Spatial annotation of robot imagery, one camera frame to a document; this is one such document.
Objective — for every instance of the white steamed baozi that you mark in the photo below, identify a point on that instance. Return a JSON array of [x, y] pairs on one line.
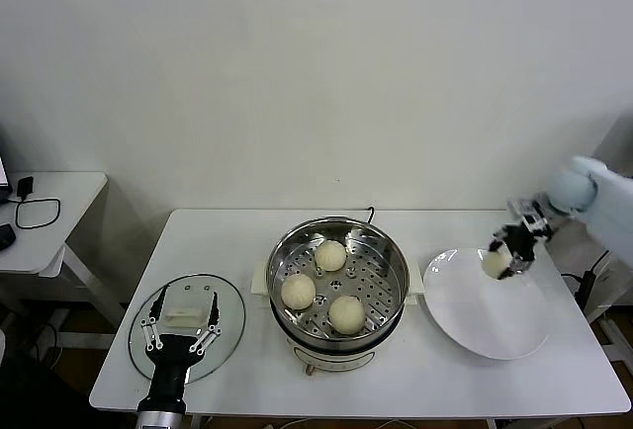
[[347, 314], [298, 291], [496, 262], [330, 255]]

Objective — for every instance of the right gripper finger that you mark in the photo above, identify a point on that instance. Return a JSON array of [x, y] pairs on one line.
[[497, 241], [516, 267]]

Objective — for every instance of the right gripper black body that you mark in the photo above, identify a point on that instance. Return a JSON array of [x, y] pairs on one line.
[[521, 243]]

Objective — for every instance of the white round plate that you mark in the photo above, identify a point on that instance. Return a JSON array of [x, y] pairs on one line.
[[475, 310]]

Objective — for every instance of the white side table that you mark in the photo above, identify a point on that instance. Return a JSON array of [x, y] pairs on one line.
[[64, 211]]

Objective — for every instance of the black power adapter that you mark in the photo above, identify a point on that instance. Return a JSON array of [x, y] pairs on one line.
[[25, 187]]

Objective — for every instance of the white side stand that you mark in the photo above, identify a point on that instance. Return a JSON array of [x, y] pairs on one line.
[[605, 295]]

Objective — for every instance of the black computer mouse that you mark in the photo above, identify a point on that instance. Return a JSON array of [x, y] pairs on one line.
[[6, 237]]

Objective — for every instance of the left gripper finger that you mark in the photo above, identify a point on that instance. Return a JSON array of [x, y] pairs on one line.
[[214, 314], [158, 313]]

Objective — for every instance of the steel steamer basket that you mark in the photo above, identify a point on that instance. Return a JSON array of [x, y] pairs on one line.
[[381, 300]]

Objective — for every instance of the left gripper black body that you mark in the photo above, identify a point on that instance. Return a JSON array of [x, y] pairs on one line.
[[170, 369]]

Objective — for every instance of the dark laptop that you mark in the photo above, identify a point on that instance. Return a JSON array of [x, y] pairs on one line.
[[2, 152]]

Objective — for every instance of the round glass lid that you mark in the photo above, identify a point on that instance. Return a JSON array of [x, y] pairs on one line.
[[232, 315]]

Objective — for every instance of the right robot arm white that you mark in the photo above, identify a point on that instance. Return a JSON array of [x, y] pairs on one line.
[[608, 201]]

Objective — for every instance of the black power strip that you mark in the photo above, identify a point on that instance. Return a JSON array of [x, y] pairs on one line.
[[588, 290]]

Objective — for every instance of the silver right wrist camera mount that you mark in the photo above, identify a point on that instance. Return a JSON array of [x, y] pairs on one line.
[[531, 216]]

